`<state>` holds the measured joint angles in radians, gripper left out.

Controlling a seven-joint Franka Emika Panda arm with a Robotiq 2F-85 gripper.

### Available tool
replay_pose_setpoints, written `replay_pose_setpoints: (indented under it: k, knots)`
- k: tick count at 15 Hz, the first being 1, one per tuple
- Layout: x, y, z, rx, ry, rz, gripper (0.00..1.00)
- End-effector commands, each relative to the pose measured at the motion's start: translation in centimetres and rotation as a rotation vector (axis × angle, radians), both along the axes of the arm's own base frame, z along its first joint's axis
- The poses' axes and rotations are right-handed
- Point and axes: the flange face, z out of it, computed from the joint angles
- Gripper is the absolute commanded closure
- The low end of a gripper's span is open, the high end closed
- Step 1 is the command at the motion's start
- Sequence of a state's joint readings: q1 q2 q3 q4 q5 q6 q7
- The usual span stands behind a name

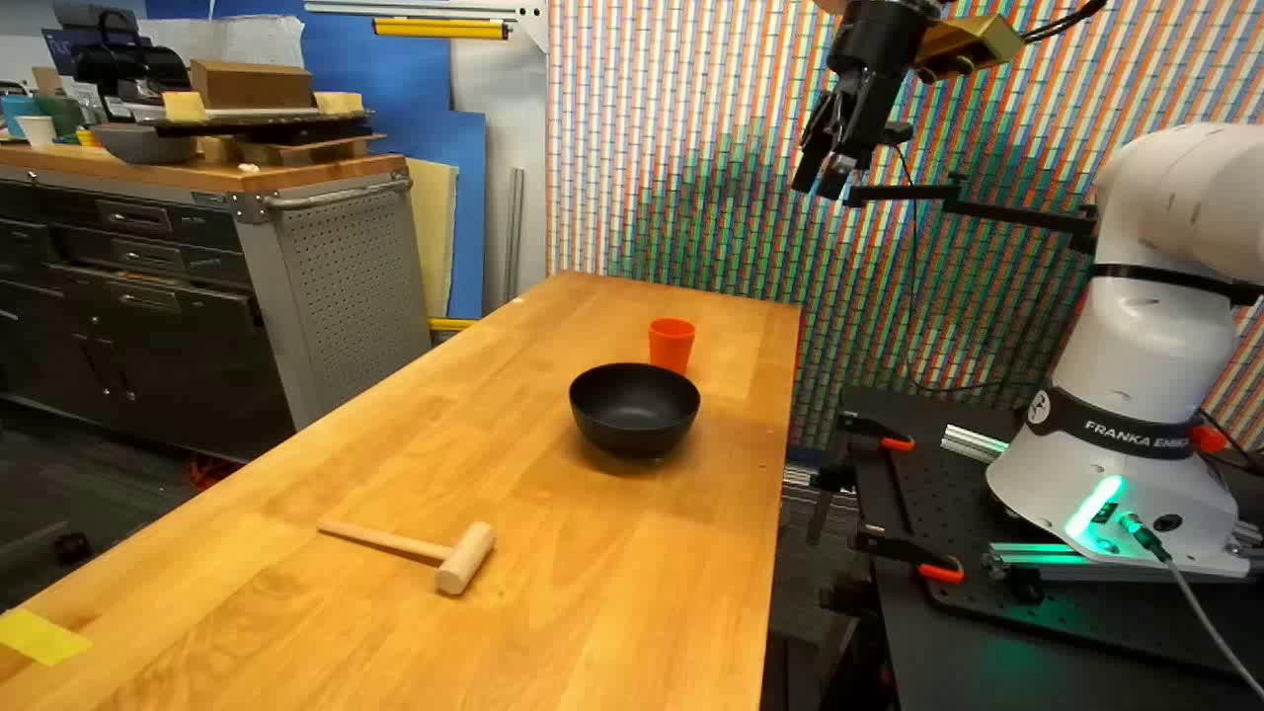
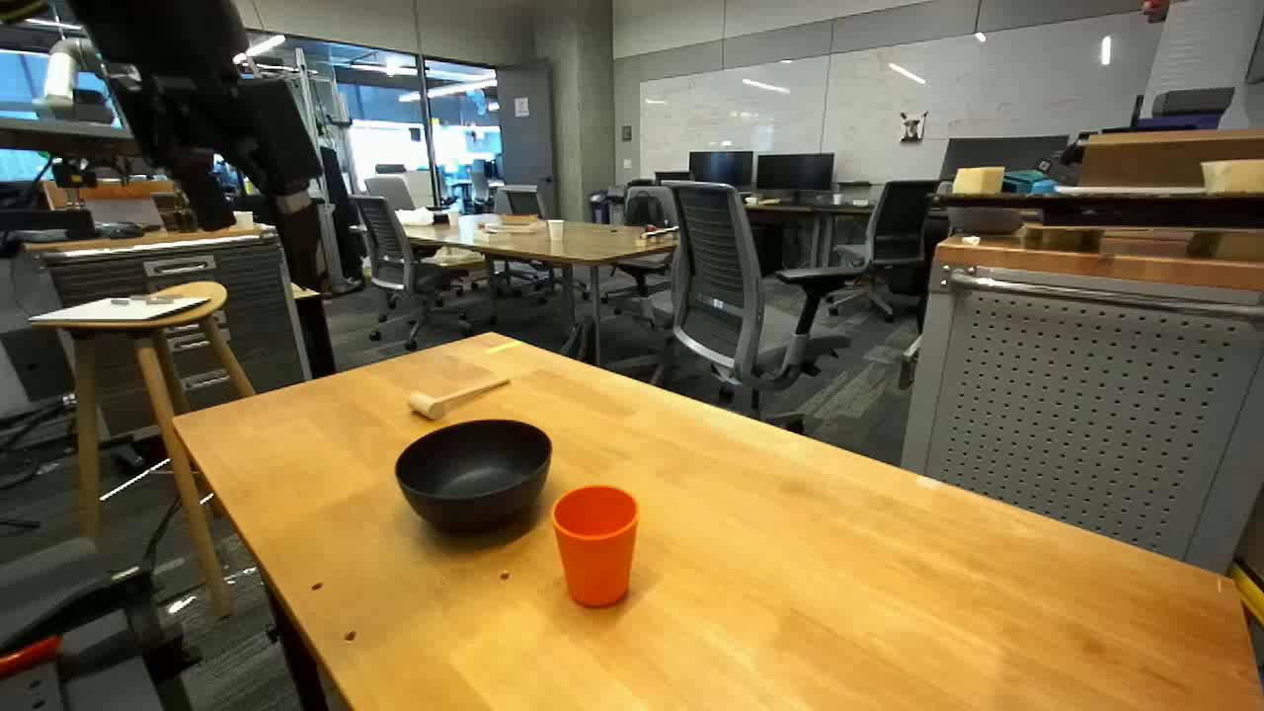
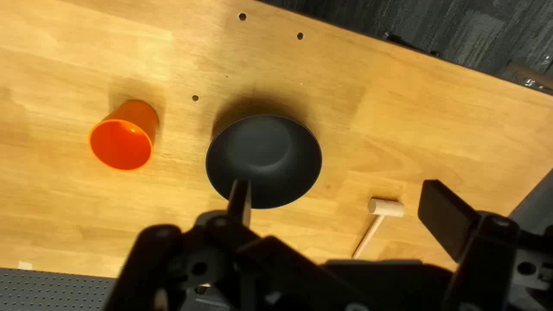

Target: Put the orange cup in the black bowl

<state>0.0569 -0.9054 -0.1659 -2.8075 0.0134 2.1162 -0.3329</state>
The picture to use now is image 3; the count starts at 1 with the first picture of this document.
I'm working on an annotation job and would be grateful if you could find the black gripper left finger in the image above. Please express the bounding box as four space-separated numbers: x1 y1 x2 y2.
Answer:
228 180 250 227

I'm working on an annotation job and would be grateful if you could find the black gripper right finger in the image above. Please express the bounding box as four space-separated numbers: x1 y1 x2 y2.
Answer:
418 180 479 248

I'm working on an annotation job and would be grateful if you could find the orange plastic cup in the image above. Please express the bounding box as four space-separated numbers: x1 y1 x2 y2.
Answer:
88 101 159 172

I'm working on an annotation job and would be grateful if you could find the black bowl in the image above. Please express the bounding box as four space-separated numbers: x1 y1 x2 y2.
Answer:
205 115 323 210

